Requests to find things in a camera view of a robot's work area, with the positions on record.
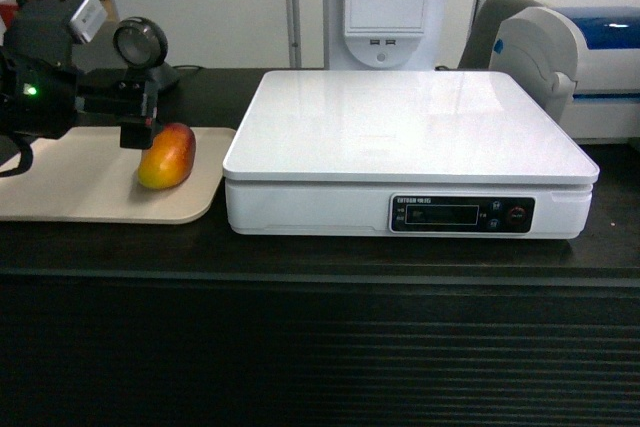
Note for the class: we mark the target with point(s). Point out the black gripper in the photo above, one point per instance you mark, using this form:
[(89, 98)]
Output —
[(38, 82)]

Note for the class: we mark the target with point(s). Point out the red yellow mango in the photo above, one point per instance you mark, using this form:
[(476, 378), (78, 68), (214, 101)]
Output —
[(170, 160)]

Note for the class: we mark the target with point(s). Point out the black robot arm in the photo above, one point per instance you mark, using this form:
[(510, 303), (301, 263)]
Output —
[(43, 92)]

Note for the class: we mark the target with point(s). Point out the black checkout counter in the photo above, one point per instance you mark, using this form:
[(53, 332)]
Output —
[(195, 325)]

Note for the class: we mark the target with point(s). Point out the white checkout scale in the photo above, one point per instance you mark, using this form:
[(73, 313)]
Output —
[(404, 154)]

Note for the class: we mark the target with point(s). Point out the black barcode scanner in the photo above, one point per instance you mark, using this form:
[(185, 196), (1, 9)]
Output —
[(143, 46)]

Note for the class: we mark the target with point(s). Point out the beige plastic tray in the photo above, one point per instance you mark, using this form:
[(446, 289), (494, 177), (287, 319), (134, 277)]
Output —
[(86, 177)]

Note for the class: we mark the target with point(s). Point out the white receipt printer kiosk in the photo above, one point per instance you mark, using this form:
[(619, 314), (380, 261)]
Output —
[(382, 34)]

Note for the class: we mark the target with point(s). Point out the white blue label printer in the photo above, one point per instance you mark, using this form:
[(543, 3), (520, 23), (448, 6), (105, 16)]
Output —
[(580, 64)]

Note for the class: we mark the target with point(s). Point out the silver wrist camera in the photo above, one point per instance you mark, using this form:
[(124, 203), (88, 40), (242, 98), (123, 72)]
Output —
[(87, 20)]

